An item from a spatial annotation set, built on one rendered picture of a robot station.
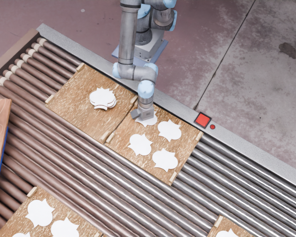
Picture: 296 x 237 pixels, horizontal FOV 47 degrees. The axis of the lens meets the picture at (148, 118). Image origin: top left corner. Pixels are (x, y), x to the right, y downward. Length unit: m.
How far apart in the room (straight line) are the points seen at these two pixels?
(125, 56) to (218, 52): 1.83
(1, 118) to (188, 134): 0.98
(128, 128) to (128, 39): 0.50
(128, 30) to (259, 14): 2.34
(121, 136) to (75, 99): 0.35
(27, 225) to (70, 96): 0.72
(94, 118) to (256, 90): 1.75
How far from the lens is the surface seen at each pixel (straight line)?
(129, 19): 1.63
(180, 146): 1.83
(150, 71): 1.68
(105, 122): 1.90
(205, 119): 1.93
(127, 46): 1.65
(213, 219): 1.77
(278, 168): 1.94
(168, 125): 1.87
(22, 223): 1.81
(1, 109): 1.95
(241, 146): 1.92
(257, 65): 3.39
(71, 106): 1.97
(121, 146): 1.83
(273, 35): 3.67
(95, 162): 1.83
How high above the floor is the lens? 2.63
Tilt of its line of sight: 63 degrees down
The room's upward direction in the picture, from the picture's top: 1 degrees clockwise
